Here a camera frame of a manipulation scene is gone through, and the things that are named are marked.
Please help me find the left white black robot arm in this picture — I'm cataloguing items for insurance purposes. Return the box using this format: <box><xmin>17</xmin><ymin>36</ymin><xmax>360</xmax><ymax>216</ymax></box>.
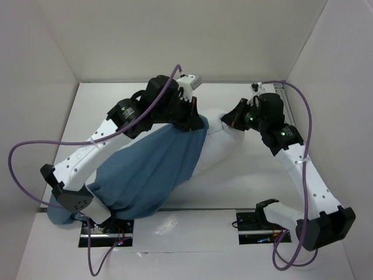
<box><xmin>40</xmin><ymin>74</ymin><xmax>204</xmax><ymax>233</ymax></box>

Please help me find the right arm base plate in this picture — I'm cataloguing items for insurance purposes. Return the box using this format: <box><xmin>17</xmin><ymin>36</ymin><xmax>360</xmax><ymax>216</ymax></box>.
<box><xmin>231</xmin><ymin>211</ymin><xmax>286</xmax><ymax>245</ymax></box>

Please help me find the blue pillowcase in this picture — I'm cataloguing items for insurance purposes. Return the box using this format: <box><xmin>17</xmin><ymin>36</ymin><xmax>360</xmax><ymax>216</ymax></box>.
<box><xmin>47</xmin><ymin>118</ymin><xmax>209</xmax><ymax>225</ymax></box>

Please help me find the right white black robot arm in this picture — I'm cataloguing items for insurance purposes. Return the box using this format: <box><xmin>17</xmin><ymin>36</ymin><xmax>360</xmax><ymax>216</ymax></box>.
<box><xmin>221</xmin><ymin>93</ymin><xmax>356</xmax><ymax>251</ymax></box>

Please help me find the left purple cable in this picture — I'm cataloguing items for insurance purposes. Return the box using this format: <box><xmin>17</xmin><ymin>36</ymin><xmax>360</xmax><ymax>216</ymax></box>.
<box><xmin>8</xmin><ymin>64</ymin><xmax>184</xmax><ymax>277</ymax></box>

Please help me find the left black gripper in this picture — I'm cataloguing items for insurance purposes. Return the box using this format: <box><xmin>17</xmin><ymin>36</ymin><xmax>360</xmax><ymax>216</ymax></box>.
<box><xmin>153</xmin><ymin>93</ymin><xmax>204</xmax><ymax>132</ymax></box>

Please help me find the white pillow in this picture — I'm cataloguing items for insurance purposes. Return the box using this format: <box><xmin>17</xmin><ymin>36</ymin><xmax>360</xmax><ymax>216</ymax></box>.
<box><xmin>191</xmin><ymin>108</ymin><xmax>269</xmax><ymax>179</ymax></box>

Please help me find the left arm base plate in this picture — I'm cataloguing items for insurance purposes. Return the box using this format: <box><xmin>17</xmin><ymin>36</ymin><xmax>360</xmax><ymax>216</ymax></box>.
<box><xmin>90</xmin><ymin>220</ymin><xmax>135</xmax><ymax>248</ymax></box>

